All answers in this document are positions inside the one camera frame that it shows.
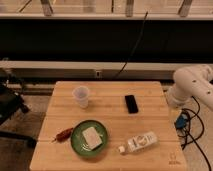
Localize black rectangular eraser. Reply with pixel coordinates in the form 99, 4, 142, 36
125, 95, 138, 114

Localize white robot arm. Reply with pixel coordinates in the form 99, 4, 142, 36
166, 64, 213, 111

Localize translucent white cup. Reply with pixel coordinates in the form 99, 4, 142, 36
72, 86, 89, 108

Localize green ceramic plate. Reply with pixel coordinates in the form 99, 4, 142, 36
70, 120, 108, 158

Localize white sponge block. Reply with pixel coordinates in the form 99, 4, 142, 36
82, 127, 102, 150

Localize clear plastic bottle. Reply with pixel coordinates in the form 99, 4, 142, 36
118, 131, 158, 154

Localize red brown sausage toy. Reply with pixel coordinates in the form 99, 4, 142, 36
53, 128, 73, 142

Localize blue connector box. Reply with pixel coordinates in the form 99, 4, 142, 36
175, 115, 187, 129

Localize black chair base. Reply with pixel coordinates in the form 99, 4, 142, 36
0, 68, 37, 148

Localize white wall outlet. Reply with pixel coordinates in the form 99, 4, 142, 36
95, 71, 101, 78

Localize black hanging cable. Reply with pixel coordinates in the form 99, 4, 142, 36
112, 10, 150, 80

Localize black floor cables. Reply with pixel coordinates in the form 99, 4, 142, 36
174, 95, 213, 171

